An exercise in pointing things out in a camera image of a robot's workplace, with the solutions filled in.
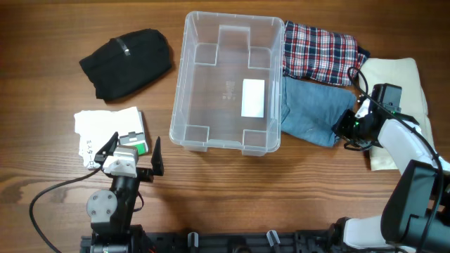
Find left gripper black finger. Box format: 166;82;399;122
150;136;165;176
94;132;119;164

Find white printed shirt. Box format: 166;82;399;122
74;107;149;170

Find blue denim jeans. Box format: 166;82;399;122
281;77;356;148

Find black garment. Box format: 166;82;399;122
79;29;172;101

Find red navy plaid shirt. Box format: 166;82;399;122
283;20;371;86

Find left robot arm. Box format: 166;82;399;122
80;133;164;253

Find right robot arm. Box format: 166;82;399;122
333;105;449;252

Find folded cream cloth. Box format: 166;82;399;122
359;58;434;171

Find clear plastic storage bin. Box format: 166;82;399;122
169;11;285;156

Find white label in bin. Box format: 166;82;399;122
241;79;265;118

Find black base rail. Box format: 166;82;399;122
80;230;339;253

